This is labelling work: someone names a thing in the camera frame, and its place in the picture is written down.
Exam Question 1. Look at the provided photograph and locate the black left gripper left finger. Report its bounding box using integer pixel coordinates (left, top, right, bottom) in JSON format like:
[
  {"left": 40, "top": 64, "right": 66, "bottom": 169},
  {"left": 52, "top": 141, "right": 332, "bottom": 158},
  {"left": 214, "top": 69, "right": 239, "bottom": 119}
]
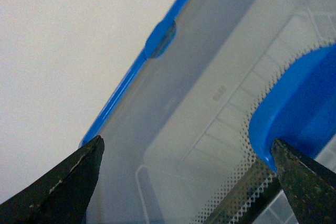
[{"left": 1, "top": 135, "right": 104, "bottom": 223}]

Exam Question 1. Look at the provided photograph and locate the white wire freezer basket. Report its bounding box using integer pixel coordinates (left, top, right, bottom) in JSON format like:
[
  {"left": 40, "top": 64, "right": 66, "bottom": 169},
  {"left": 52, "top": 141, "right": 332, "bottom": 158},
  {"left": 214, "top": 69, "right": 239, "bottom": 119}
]
[{"left": 135, "top": 0, "right": 335, "bottom": 223}]

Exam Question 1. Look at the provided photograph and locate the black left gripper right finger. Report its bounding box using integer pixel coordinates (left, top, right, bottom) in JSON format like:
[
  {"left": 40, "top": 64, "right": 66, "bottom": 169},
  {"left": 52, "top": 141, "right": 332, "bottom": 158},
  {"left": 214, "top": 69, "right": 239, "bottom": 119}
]
[{"left": 271, "top": 139, "right": 335, "bottom": 223}]

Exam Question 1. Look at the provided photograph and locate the white chest freezer blue rim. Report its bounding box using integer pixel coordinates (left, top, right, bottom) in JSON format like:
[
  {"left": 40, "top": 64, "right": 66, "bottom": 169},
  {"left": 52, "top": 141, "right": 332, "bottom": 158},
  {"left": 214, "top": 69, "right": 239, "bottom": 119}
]
[{"left": 79, "top": 0, "right": 189, "bottom": 147}]

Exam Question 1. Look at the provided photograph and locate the sliding glass freezer lid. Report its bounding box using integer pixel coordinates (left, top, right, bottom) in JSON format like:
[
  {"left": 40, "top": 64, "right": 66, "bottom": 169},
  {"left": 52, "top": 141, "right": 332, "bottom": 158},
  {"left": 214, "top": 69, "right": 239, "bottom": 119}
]
[{"left": 84, "top": 0, "right": 335, "bottom": 223}]

